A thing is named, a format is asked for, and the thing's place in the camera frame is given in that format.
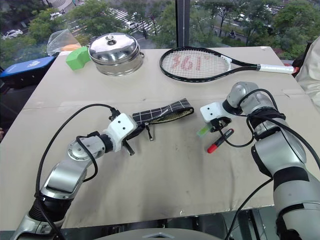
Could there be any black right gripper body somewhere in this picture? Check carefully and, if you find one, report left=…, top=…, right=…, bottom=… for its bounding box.
left=209, top=117, right=232, bottom=134

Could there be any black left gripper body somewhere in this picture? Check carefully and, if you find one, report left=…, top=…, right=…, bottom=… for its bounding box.
left=121, top=127, right=141, bottom=148

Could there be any green highlighter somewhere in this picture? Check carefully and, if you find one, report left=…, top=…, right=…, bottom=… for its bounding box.
left=195, top=125, right=211, bottom=139

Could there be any black white grid pouch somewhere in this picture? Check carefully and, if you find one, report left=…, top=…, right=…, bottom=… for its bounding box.
left=131, top=97, right=196, bottom=142

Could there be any red black marker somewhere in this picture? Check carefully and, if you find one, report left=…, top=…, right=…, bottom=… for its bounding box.
left=206, top=128, right=235, bottom=154

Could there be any black white tennis racket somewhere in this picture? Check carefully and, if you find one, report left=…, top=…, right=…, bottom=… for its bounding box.
left=159, top=47, right=296, bottom=84

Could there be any stainless steel lidded pot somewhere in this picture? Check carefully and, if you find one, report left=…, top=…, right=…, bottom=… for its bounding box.
left=88, top=33, right=146, bottom=77

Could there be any green foam block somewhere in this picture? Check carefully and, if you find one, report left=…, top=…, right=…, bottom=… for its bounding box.
left=65, top=45, right=91, bottom=72

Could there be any white fabric bag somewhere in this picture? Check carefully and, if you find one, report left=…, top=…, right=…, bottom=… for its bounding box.
left=294, top=36, right=320, bottom=114

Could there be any white parked car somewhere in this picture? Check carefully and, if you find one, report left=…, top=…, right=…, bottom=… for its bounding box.
left=1, top=29, right=24, bottom=41
left=124, top=21, right=141, bottom=31

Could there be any clear plastic bag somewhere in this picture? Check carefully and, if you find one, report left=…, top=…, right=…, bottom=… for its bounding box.
left=46, top=28, right=82, bottom=57

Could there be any blue black device case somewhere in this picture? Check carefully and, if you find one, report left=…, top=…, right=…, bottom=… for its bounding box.
left=0, top=55, right=56, bottom=89

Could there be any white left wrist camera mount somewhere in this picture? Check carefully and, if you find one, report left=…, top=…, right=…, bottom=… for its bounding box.
left=103, top=112, right=139, bottom=153

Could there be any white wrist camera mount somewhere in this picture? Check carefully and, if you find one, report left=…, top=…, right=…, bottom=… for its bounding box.
left=199, top=101, right=226, bottom=124
left=103, top=112, right=139, bottom=153

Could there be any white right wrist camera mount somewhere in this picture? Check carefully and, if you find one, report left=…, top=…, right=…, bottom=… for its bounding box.
left=199, top=101, right=226, bottom=124

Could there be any black window frame post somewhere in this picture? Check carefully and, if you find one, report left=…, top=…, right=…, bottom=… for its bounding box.
left=174, top=0, right=191, bottom=49

